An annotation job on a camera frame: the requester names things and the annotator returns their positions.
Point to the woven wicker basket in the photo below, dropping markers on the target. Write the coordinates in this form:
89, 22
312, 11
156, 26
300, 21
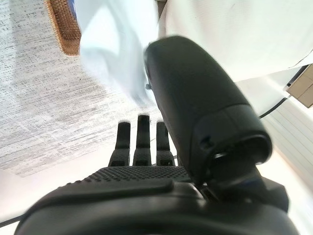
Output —
64, 27

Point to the beige bedspread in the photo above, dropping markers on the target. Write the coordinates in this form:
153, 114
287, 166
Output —
232, 31

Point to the brown nightstand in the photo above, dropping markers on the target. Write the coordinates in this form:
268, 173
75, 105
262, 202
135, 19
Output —
303, 85

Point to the white garment with blue print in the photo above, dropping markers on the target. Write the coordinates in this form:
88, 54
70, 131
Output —
110, 49

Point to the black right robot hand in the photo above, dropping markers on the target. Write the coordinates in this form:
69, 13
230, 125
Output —
195, 98

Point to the grey striped rug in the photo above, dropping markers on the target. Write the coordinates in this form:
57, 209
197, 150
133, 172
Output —
36, 98

